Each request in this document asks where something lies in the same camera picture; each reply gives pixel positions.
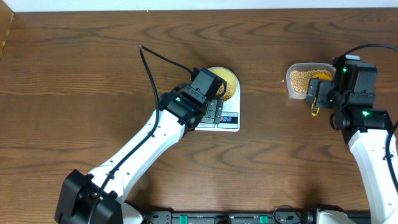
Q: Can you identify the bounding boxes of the yellow plastic measuring scoop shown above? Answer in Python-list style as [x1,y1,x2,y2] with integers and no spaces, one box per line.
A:
[311,73,331,116]

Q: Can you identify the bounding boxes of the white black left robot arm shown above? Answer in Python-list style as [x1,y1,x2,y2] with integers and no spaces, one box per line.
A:
[55,83,223,224]

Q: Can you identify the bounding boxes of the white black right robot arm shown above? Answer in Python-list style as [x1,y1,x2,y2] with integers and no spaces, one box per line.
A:
[306,59,397,223]

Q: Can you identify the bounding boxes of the white digital kitchen scale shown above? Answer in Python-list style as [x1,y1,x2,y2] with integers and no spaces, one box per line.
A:
[195,86,241,132]

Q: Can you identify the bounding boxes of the soybeans in bowl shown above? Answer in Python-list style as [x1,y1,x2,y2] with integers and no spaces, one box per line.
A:
[216,81,234,101]

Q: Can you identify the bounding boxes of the pale yellow plastic bowl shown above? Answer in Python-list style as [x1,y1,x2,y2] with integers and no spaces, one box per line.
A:
[209,67,240,105]

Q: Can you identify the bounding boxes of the clear container of soybeans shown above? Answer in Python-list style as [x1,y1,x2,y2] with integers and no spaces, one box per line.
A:
[286,63,336,100]

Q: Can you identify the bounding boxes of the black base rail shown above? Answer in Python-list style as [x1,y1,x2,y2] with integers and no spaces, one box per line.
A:
[124,203,373,224]

